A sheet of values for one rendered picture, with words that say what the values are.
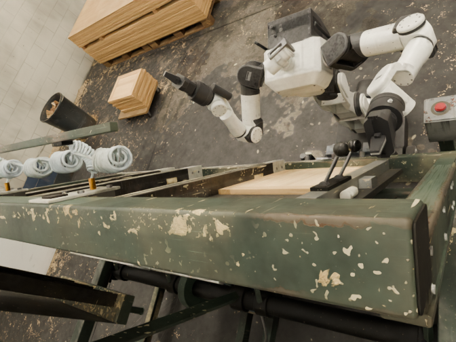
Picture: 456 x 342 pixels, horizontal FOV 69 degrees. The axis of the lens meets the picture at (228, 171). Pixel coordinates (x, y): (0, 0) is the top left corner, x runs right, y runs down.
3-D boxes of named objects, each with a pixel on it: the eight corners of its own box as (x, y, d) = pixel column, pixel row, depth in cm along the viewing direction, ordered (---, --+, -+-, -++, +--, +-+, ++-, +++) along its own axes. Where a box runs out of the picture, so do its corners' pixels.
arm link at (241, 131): (217, 121, 154) (237, 146, 167) (232, 125, 147) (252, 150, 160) (229, 104, 156) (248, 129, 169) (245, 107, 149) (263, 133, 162)
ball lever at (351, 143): (345, 182, 98) (366, 142, 93) (340, 185, 95) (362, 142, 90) (333, 177, 100) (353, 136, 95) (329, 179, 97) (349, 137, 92)
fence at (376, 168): (389, 169, 141) (388, 159, 141) (291, 231, 66) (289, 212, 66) (376, 169, 144) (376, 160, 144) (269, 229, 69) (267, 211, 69)
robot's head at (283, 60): (271, 66, 138) (260, 60, 131) (290, 49, 133) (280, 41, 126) (279, 78, 136) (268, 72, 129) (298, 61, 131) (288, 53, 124)
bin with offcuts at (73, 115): (103, 112, 526) (66, 88, 480) (91, 141, 507) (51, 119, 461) (85, 117, 557) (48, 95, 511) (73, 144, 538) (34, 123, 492)
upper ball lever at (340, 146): (331, 190, 89) (353, 144, 84) (326, 193, 86) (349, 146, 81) (318, 183, 91) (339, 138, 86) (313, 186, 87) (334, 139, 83)
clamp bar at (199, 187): (289, 172, 169) (284, 125, 167) (55, 246, 75) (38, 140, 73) (271, 173, 175) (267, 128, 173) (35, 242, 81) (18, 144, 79)
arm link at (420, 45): (424, 84, 96) (450, 40, 101) (412, 56, 91) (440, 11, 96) (389, 87, 104) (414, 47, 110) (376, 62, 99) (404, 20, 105)
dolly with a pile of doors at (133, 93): (165, 85, 454) (142, 66, 425) (153, 118, 434) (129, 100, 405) (136, 93, 490) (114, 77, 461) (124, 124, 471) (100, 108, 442)
